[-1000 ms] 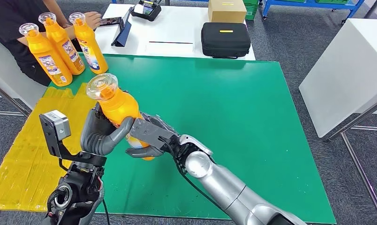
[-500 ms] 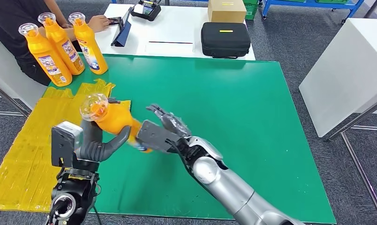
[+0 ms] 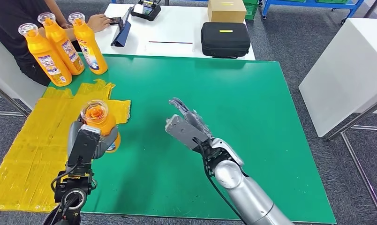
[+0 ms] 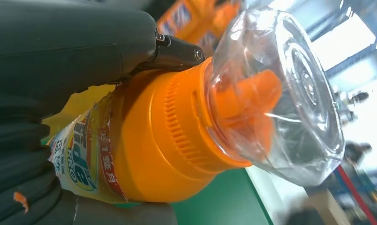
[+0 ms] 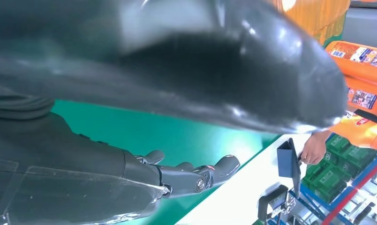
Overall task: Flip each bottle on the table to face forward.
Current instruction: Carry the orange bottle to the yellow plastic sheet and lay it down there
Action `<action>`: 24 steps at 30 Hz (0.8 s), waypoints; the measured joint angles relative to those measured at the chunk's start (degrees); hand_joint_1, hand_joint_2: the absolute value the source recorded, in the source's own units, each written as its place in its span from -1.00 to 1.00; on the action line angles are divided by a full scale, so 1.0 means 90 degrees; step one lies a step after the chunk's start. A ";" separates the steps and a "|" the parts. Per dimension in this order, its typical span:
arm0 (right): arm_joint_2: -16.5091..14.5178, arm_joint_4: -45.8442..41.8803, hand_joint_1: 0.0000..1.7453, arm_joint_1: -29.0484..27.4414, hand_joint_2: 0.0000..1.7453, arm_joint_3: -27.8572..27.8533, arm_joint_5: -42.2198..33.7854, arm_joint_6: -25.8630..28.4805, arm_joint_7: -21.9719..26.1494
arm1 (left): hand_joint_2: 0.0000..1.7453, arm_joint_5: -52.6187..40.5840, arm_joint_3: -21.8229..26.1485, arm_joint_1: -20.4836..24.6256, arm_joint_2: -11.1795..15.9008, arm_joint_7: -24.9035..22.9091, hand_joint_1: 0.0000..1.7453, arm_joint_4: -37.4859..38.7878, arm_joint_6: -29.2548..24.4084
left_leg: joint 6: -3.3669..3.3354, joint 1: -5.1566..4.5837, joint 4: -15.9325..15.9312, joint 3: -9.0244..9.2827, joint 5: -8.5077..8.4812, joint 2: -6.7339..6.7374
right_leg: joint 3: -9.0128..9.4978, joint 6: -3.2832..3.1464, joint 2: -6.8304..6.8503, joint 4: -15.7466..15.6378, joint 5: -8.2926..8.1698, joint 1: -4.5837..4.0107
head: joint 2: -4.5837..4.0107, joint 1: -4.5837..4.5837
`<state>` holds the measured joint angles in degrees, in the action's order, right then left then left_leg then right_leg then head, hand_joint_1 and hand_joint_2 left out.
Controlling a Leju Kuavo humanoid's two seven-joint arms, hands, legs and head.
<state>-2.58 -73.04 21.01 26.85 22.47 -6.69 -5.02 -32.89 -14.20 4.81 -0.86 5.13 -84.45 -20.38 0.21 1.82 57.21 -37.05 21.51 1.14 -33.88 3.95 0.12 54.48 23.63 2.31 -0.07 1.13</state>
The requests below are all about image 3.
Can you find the green table mat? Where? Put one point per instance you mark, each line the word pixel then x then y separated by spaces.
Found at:
pixel 207 93

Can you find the blue metal rack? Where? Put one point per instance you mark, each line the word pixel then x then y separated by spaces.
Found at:
pixel 311 3

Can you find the yellow plastic sheet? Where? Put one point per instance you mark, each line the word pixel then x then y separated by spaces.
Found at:
pixel 30 149

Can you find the person's right hand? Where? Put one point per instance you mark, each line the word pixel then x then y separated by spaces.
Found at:
pixel 99 23

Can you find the grey metal table frame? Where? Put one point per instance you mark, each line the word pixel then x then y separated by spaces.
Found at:
pixel 359 174

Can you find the person's left hand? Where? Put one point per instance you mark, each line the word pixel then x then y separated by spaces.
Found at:
pixel 66 25

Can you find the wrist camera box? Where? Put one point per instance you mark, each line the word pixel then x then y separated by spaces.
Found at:
pixel 83 149
pixel 183 132

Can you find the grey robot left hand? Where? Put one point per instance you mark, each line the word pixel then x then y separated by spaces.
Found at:
pixel 107 139

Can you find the green storage crate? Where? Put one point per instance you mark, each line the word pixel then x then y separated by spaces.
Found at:
pixel 250 9

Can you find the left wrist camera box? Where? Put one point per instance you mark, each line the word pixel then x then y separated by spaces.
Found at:
pixel 83 149

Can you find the white square table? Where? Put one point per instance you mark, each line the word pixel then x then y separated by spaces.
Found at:
pixel 347 71

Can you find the black smartphone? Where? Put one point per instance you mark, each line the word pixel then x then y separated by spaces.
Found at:
pixel 115 20

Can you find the white side table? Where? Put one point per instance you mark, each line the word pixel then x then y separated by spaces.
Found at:
pixel 5 74

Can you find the orange detergent bottle clear cap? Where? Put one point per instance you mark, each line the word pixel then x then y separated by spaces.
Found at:
pixel 67 52
pixel 89 46
pixel 47 59
pixel 98 121

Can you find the black carrying case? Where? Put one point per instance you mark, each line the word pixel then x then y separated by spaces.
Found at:
pixel 225 40

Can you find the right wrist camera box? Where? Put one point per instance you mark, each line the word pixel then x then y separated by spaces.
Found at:
pixel 183 132

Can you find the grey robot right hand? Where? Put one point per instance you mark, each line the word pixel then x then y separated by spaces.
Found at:
pixel 196 119

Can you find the person's left forearm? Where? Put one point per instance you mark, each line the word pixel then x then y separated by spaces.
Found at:
pixel 51 4

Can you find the thin dark stick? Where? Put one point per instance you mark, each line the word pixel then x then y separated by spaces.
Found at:
pixel 170 42

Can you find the black handheld controller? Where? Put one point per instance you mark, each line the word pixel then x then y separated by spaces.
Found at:
pixel 145 11

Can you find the tablet in blue cover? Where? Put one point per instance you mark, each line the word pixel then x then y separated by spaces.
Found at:
pixel 122 33

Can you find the brown cardboard box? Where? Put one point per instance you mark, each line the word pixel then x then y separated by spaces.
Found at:
pixel 226 11

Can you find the long white table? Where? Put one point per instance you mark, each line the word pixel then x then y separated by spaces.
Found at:
pixel 176 28

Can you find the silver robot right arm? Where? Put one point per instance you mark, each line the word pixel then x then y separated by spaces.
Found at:
pixel 238 189

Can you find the person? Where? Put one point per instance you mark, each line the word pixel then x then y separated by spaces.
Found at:
pixel 8 18

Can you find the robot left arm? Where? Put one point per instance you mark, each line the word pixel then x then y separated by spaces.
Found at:
pixel 70 198

